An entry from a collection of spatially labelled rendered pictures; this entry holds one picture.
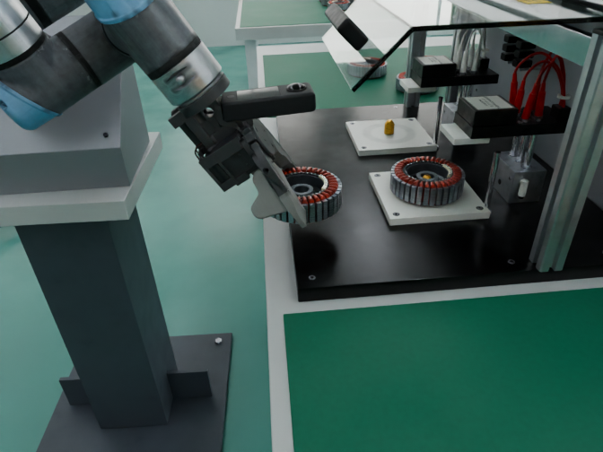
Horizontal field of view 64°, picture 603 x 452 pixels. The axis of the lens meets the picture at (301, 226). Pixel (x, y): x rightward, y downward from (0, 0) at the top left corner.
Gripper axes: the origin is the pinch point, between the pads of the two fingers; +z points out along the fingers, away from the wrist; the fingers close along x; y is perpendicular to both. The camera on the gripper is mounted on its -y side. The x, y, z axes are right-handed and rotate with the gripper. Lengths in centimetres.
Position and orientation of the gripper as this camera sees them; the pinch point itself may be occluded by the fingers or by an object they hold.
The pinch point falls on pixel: (303, 197)
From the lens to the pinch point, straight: 67.9
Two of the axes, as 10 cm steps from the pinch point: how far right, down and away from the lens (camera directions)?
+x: 0.9, 5.5, -8.3
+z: 5.4, 6.7, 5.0
